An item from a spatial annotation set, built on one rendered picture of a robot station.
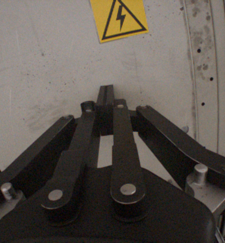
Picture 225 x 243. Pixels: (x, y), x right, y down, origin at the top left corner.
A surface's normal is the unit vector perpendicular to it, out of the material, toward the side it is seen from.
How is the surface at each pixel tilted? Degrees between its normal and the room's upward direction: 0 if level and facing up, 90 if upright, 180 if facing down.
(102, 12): 90
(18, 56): 90
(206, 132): 90
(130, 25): 90
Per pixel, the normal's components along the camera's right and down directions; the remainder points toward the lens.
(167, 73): 0.01, 0.40
